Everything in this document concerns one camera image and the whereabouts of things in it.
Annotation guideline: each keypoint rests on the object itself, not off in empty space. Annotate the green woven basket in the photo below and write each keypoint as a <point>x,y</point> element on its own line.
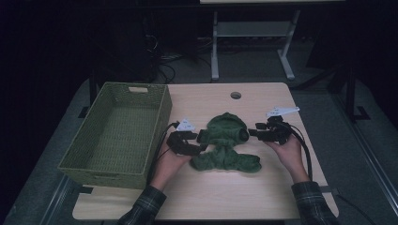
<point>103,125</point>

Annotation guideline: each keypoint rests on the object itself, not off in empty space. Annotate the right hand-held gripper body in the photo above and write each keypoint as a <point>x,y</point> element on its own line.
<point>278,132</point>

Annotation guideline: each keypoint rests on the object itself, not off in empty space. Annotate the black metal stand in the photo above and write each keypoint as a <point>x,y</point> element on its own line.
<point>351,93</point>

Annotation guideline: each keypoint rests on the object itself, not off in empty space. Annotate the person's right hand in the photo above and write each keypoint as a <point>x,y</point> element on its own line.
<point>292,159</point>

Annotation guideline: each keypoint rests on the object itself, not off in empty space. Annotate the grey metal stand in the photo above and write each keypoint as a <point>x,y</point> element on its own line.
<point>253,29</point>

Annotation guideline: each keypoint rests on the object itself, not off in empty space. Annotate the person's left hand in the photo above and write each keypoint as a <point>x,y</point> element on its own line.
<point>169,168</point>

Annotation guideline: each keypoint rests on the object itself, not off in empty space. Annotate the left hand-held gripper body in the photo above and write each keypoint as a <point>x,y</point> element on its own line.
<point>180,142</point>

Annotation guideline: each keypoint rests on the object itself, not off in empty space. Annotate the green plush toy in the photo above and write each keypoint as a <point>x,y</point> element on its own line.
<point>225,131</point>

